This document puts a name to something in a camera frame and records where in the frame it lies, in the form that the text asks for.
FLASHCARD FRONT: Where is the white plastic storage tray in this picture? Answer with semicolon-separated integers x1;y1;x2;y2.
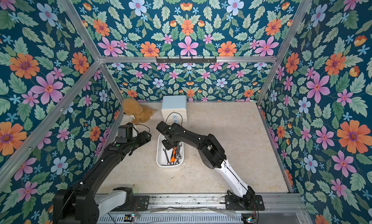
156;134;184;168

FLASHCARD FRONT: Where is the small silver combination wrench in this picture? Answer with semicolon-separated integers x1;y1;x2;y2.
163;148;170;164

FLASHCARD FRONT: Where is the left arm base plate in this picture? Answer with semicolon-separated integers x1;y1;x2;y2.
112;195;150;212

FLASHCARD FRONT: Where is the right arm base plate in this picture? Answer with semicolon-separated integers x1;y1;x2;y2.
224;195;265;211

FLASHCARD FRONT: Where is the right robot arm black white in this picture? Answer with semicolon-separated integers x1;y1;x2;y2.
157;121;255;210

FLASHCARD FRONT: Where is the silver end wrench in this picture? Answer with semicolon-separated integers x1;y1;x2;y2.
165;152;172;165

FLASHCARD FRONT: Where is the brown plush teddy dog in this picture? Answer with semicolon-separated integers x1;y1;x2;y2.
123;98;155;124

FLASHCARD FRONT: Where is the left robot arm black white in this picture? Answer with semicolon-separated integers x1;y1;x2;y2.
53;130;151;224

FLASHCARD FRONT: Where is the orange handled adjustable wrench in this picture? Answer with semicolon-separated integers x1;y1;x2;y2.
170;147;177;164

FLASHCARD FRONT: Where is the aluminium front rail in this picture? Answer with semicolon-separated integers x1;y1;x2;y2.
95;191;313;224

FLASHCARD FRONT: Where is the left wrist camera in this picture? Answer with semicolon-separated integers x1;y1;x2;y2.
115;123;133;144

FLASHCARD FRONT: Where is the black hook rail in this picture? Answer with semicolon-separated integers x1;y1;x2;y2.
156;56;217;64

